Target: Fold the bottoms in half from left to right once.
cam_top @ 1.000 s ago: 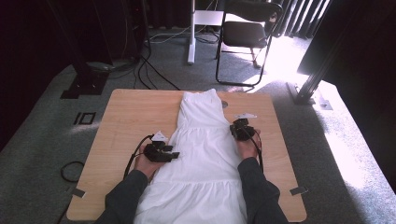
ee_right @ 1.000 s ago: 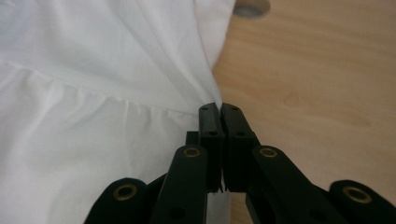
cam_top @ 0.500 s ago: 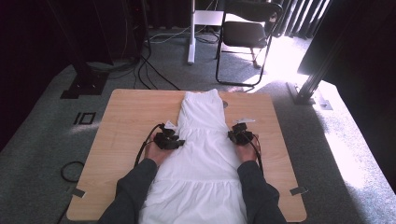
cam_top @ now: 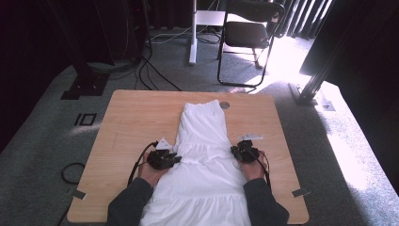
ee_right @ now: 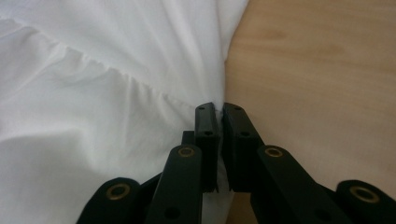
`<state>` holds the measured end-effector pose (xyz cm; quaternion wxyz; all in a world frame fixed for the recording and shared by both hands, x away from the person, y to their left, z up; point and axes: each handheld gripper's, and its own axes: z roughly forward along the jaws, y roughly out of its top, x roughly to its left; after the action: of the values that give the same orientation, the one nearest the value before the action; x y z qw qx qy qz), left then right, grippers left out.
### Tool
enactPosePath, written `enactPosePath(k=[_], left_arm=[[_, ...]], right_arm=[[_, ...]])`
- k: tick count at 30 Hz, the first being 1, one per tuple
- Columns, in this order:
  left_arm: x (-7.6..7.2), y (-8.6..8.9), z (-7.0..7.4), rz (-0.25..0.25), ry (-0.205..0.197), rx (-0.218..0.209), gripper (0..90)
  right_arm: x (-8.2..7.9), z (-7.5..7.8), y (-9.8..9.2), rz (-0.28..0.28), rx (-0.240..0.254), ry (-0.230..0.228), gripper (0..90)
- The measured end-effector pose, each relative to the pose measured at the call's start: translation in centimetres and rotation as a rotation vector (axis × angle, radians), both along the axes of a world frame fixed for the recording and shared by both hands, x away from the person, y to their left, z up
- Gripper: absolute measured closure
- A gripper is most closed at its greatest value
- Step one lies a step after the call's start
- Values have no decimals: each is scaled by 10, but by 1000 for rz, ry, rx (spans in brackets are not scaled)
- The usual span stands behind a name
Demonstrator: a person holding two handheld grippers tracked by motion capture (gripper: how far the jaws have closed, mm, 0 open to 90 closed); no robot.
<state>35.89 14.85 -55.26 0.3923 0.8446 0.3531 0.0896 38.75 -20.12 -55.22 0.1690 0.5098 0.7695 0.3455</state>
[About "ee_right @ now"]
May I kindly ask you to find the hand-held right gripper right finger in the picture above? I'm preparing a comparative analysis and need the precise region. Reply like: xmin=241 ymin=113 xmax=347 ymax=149
xmin=221 ymin=102 xmax=265 ymax=193

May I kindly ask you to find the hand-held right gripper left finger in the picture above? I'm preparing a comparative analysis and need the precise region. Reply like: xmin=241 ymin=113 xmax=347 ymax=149
xmin=181 ymin=102 xmax=220 ymax=193

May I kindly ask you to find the white pleated skirt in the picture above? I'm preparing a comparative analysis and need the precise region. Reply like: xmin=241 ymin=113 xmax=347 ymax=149
xmin=0 ymin=0 xmax=250 ymax=224

